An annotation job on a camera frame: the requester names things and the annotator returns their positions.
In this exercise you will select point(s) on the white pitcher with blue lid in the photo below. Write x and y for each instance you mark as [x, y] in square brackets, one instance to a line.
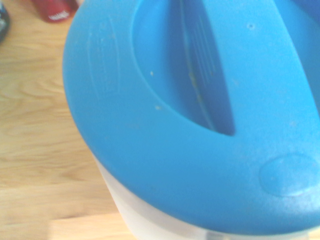
[175, 150]

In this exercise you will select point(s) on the red water bottle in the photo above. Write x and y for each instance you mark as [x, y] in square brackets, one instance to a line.
[55, 10]

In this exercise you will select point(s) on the black protein powder tub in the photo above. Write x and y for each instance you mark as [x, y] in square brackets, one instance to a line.
[3, 20]

